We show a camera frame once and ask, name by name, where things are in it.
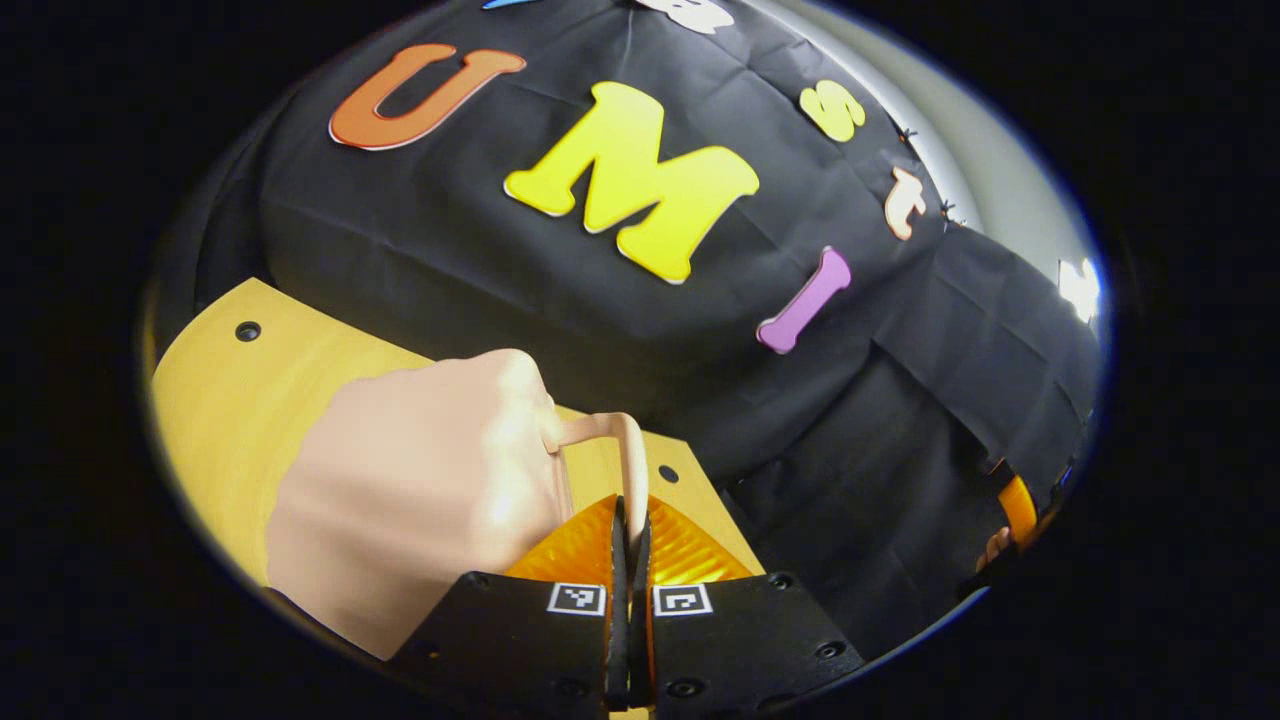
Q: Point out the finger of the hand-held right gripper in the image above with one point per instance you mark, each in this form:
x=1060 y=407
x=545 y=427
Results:
x=1020 y=510

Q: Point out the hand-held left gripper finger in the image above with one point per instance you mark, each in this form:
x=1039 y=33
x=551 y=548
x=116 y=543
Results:
x=640 y=640
x=617 y=640

